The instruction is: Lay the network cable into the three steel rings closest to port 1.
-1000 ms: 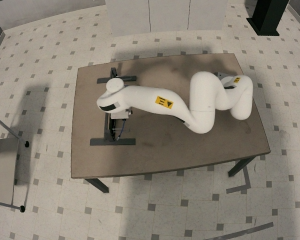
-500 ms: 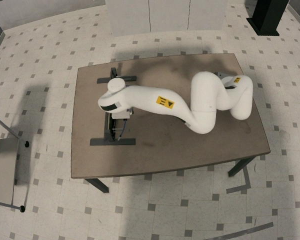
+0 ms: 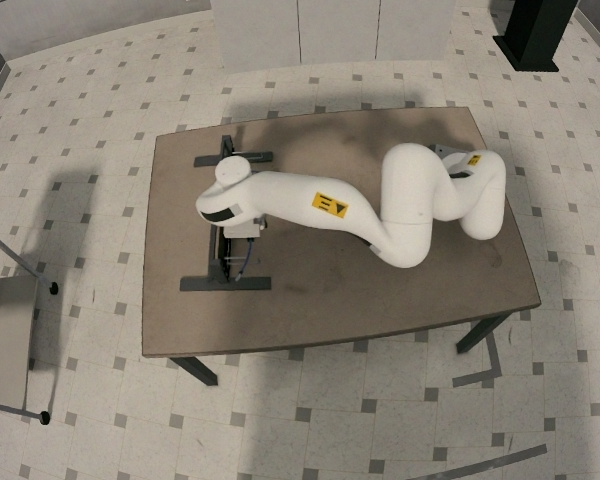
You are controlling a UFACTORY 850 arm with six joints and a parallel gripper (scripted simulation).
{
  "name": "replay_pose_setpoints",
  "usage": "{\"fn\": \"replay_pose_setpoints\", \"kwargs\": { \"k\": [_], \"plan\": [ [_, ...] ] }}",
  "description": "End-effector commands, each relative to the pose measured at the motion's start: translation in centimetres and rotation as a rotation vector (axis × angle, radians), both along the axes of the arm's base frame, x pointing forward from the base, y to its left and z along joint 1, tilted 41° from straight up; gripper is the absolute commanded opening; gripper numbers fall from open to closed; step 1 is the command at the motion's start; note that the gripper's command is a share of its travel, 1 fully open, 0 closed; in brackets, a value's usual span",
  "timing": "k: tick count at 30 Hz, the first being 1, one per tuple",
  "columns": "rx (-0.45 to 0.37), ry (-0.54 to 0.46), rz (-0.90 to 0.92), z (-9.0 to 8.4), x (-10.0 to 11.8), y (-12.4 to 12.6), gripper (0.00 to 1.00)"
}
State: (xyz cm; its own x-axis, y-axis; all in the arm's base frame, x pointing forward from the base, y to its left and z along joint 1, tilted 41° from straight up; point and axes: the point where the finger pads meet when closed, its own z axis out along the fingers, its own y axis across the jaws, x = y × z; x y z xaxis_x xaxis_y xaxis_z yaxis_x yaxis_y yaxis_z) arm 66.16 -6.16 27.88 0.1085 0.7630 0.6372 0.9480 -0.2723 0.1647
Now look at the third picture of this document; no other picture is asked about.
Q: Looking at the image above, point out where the dark grey metal rack with hooks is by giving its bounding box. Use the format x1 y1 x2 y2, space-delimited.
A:
180 135 272 291

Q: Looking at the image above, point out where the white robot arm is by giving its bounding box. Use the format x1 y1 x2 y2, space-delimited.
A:
196 143 506 268

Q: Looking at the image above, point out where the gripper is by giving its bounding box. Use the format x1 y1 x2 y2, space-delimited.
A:
246 213 268 242

